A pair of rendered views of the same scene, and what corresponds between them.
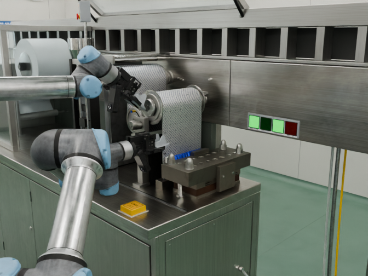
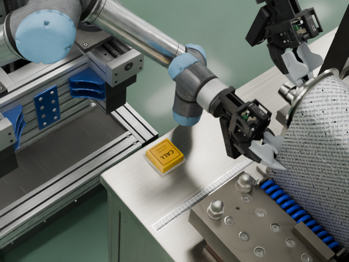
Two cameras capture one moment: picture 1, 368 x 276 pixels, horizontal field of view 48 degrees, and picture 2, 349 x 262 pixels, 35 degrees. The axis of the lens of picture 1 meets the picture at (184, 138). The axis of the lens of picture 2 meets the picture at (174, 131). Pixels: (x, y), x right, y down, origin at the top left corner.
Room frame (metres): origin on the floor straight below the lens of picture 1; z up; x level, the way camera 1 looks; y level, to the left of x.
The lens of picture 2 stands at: (1.41, -0.60, 2.06)
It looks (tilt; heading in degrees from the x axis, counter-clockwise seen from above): 53 degrees down; 87
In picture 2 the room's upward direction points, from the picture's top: 9 degrees clockwise
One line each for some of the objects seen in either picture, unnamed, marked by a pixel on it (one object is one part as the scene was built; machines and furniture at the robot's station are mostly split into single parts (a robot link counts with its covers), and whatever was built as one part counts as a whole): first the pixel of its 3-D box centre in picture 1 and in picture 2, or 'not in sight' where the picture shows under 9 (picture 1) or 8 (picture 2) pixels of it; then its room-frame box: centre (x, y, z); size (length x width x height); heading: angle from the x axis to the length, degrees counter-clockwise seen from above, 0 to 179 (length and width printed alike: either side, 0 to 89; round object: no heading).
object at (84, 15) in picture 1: (82, 11); not in sight; (2.13, 0.50, 1.66); 0.07 x 0.07 x 0.10; 19
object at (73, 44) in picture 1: (81, 44); not in sight; (2.30, 0.56, 1.50); 0.14 x 0.14 x 0.06
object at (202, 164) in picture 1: (207, 164); (279, 261); (1.70, -0.10, 1.00); 0.40 x 0.16 x 0.06; 134
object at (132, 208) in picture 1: (133, 208); (164, 155); (1.43, 0.19, 0.91); 0.07 x 0.07 x 0.02; 44
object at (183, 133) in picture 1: (182, 136); (319, 192); (1.76, 0.01, 1.11); 0.23 x 0.01 x 0.18; 134
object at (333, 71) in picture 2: (151, 107); (312, 97); (1.71, 0.14, 1.25); 0.15 x 0.01 x 0.15; 44
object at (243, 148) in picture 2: (155, 149); (249, 146); (1.62, 0.12, 1.09); 0.09 x 0.05 x 0.02; 133
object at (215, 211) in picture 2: (189, 163); (216, 207); (1.55, -0.02, 1.05); 0.04 x 0.04 x 0.04
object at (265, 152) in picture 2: (162, 142); (268, 153); (1.65, 0.09, 1.11); 0.09 x 0.03 x 0.06; 133
